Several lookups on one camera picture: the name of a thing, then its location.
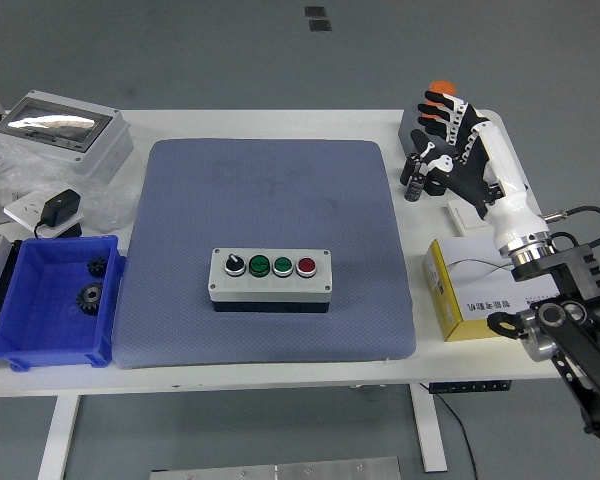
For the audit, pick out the grey four-button control box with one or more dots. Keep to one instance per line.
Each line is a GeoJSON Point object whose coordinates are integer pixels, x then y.
{"type": "Point", "coordinates": [270, 287]}

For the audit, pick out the grey-blue table mat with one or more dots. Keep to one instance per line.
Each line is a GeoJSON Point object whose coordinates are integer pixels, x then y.
{"type": "Point", "coordinates": [205, 330]}

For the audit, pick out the large black gear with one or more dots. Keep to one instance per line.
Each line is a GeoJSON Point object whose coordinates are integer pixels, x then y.
{"type": "Point", "coordinates": [90, 298]}

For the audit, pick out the grey block base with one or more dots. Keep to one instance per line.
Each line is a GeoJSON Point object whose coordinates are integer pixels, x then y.
{"type": "Point", "coordinates": [406, 127]}

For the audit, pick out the clear plastic bag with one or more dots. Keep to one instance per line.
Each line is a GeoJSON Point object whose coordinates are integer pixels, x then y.
{"type": "Point", "coordinates": [105, 205]}

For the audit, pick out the black control panel under table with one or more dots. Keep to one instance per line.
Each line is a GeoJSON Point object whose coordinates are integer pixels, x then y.
{"type": "Point", "coordinates": [470, 387]}

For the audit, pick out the yellow and white cardboard box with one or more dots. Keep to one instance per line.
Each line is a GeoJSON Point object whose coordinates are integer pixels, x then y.
{"type": "Point", "coordinates": [460, 280]}

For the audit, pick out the dark cylindrical capacitor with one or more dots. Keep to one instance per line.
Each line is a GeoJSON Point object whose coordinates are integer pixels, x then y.
{"type": "Point", "coordinates": [409, 170]}
{"type": "Point", "coordinates": [415, 187]}

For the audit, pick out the white table leg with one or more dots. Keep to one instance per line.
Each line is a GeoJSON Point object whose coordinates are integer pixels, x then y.
{"type": "Point", "coordinates": [57, 435]}
{"type": "Point", "coordinates": [427, 430]}

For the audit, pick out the small black gear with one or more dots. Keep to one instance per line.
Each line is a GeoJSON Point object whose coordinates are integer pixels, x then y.
{"type": "Point", "coordinates": [97, 266]}

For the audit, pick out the white wall switch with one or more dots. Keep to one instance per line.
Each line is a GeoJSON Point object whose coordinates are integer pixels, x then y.
{"type": "Point", "coordinates": [462, 220]}

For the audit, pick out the grey enclosure with clear window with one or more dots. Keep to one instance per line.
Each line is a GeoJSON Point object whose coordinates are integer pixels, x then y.
{"type": "Point", "coordinates": [100, 155]}

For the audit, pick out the white socket plate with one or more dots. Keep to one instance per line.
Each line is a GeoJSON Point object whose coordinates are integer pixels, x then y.
{"type": "Point", "coordinates": [22, 207]}

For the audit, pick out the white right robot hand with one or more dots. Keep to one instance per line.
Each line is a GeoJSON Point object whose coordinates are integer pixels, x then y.
{"type": "Point", "coordinates": [505, 165]}

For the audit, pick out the blue plastic bin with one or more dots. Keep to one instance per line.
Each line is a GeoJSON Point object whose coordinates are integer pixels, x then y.
{"type": "Point", "coordinates": [40, 310]}

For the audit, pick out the black power adapter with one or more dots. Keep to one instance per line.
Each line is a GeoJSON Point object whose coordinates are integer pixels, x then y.
{"type": "Point", "coordinates": [60, 206]}

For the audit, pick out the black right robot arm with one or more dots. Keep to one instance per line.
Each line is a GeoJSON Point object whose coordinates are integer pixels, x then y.
{"type": "Point", "coordinates": [575, 270]}

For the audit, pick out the orange cylinder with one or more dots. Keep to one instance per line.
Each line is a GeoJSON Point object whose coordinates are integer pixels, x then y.
{"type": "Point", "coordinates": [442, 86]}

